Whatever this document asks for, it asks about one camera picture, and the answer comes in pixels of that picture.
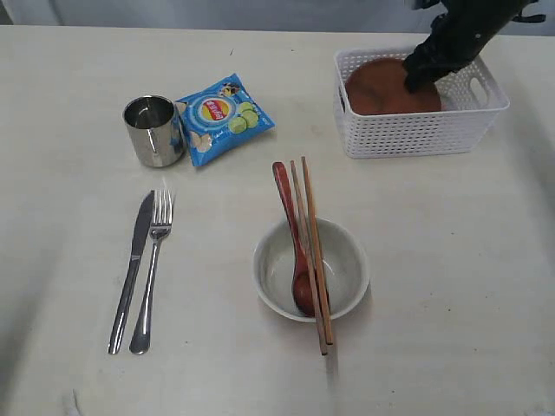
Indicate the blue potato chips bag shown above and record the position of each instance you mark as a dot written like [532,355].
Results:
[220,118]

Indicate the silver foil packet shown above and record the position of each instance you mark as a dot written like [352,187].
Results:
[155,129]

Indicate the brown wooden chopstick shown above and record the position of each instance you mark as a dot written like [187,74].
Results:
[318,258]
[304,287]

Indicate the dark brown wooden spoon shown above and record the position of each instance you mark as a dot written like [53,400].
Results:
[284,189]

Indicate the pale green ceramic bowl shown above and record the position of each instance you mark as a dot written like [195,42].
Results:
[345,264]

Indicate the dark brown round plate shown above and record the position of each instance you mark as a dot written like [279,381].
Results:
[377,88]

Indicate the silver metal table knife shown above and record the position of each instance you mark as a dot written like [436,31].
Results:
[141,229]

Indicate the white perforated plastic basket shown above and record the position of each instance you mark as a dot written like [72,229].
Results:
[471,99]

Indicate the silver metal fork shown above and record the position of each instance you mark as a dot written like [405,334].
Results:
[160,228]

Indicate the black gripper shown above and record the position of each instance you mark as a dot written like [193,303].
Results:
[456,39]

